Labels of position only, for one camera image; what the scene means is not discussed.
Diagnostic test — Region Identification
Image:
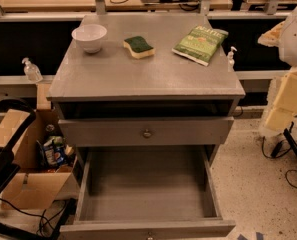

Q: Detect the small white pump bottle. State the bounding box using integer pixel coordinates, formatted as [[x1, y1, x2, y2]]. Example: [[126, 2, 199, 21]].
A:
[[227, 46, 237, 71]]

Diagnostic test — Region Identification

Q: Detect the black chair frame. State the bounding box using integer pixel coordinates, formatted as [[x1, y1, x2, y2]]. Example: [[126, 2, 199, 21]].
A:
[[0, 94, 36, 193]]

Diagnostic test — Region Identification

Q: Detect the black floor cable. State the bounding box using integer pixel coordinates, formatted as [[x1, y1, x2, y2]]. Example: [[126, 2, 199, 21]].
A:
[[261, 135, 297, 192]]

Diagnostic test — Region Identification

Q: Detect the grey middle drawer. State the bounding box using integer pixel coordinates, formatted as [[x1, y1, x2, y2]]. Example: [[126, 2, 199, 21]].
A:
[[59, 117, 234, 147]]

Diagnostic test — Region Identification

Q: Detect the open grey bottom drawer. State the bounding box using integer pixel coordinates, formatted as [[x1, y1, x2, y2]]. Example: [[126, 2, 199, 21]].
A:
[[60, 146, 235, 240]]

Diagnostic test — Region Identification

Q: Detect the crumpled snack packaging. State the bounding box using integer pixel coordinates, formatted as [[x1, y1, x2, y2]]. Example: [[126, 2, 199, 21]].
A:
[[36, 136, 74, 168]]

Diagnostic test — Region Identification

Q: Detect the grey wooden drawer cabinet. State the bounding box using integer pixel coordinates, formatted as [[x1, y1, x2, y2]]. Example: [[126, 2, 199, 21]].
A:
[[46, 13, 246, 240]]

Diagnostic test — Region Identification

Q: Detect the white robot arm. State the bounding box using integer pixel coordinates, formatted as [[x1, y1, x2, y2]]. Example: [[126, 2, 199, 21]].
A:
[[258, 7, 297, 137]]

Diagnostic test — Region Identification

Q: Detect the green chip bag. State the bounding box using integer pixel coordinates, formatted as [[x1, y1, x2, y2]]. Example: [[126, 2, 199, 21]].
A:
[[172, 25, 228, 66]]

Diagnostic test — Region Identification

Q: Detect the open cardboard box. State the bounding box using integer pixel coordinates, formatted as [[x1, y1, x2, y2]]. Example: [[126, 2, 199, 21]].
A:
[[1, 83, 79, 209]]

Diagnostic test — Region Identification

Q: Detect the green and yellow sponge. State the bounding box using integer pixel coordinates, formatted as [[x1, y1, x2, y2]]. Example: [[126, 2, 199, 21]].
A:
[[123, 36, 155, 59]]

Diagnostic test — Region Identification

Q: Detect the clear sanitizer pump bottle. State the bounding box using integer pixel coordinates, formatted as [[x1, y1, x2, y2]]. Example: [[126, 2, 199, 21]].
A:
[[22, 57, 43, 83]]

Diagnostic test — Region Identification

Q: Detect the white ceramic bowl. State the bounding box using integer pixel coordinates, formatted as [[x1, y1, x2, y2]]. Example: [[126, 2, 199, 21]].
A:
[[72, 24, 107, 53]]

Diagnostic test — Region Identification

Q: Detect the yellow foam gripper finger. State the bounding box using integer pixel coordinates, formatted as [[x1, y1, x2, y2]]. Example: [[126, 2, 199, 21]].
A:
[[263, 67, 297, 132], [258, 21, 284, 47]]

